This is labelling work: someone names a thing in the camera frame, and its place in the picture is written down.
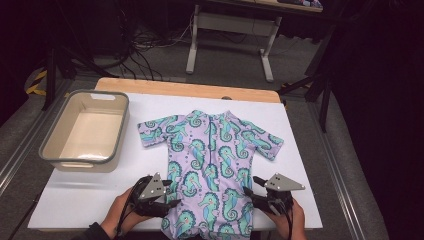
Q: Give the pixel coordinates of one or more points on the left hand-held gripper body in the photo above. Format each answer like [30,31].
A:
[151,193]

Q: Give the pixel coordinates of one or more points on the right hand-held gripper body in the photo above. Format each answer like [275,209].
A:
[281,186]

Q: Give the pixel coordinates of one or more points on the seahorse print swimsuit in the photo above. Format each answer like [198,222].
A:
[213,150]

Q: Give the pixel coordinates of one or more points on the beige plastic basin grey rim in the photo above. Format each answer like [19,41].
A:
[90,133]

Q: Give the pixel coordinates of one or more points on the person's left hand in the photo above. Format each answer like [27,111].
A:
[120,213]

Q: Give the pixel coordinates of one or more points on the person's right hand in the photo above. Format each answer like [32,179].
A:
[295,223]

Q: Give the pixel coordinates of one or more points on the grey table grommet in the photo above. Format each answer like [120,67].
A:
[226,98]

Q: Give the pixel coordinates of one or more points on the wooden table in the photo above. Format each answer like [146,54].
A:
[166,87]

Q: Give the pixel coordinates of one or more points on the black metal stand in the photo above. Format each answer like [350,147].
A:
[325,100]

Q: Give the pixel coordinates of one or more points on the black tripod stand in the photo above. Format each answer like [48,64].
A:
[51,76]

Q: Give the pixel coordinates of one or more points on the yellow black hazard tape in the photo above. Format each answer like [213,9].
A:
[36,87]

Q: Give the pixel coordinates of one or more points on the patterned cloth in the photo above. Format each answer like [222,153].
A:
[310,3]

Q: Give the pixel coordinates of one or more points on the metal floor rail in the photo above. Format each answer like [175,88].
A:
[336,173]
[20,153]

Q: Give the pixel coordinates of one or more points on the white metal table frame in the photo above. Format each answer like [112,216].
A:
[233,25]

